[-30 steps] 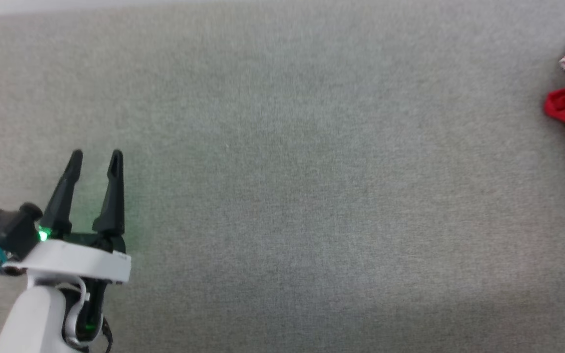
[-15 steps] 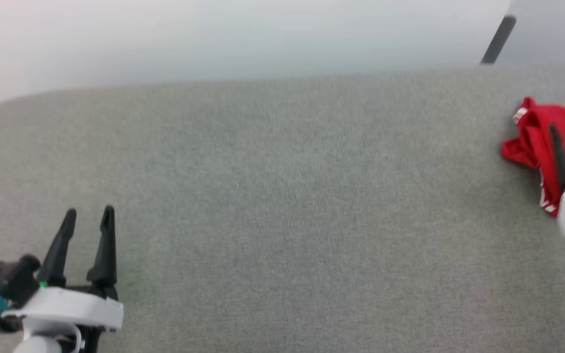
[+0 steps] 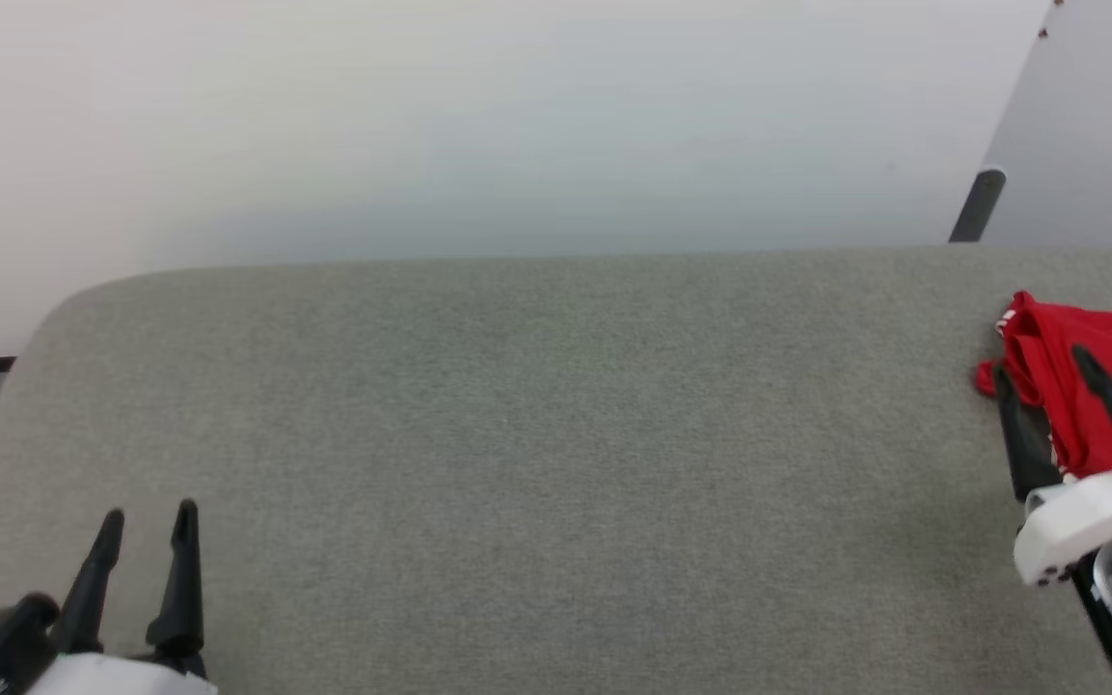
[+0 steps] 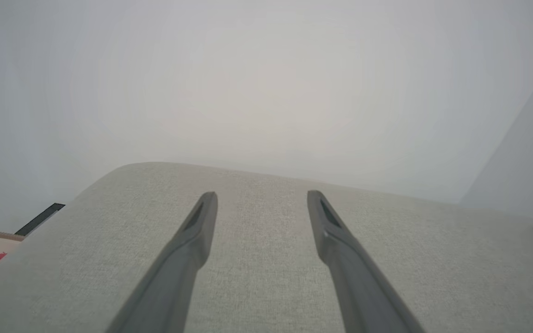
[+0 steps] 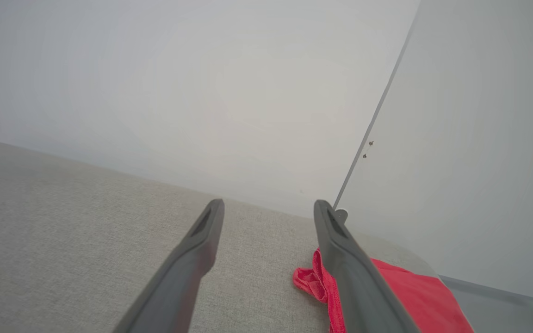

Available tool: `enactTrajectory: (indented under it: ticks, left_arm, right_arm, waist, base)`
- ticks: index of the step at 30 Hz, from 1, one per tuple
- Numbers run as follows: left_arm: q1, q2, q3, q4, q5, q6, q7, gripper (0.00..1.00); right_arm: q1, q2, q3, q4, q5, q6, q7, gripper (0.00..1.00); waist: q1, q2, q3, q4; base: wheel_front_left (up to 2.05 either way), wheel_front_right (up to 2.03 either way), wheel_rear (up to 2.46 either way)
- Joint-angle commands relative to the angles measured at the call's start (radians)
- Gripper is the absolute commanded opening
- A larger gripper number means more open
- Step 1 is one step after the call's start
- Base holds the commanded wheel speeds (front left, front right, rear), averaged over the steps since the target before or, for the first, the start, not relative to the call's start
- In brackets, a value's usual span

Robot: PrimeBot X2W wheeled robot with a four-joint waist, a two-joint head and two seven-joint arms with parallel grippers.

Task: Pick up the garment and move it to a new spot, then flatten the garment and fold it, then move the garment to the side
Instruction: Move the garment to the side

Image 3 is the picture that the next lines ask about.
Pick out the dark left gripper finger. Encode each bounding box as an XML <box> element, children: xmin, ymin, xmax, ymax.
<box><xmin>50</xmin><ymin>508</ymin><xmax>126</xmax><ymax>657</ymax></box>
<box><xmin>145</xmin><ymin>498</ymin><xmax>207</xmax><ymax>678</ymax></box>

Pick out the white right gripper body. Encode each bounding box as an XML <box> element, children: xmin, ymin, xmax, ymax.
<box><xmin>1012</xmin><ymin>469</ymin><xmax>1112</xmax><ymax>589</ymax></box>

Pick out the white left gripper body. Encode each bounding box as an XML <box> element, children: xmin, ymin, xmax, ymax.
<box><xmin>23</xmin><ymin>651</ymin><xmax>221</xmax><ymax>695</ymax></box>

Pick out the red and white sports jersey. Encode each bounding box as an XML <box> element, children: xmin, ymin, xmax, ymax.
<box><xmin>975</xmin><ymin>291</ymin><xmax>1112</xmax><ymax>482</ymax></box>

